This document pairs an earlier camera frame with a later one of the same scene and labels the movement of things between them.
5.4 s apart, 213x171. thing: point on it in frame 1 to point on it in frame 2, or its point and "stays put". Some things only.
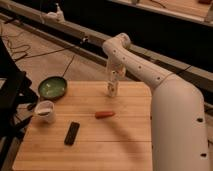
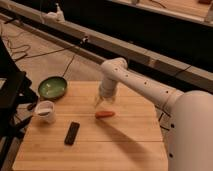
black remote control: [72, 133] stays put
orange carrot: [104, 114] stays put
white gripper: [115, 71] to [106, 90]
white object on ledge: [57, 16] stays put
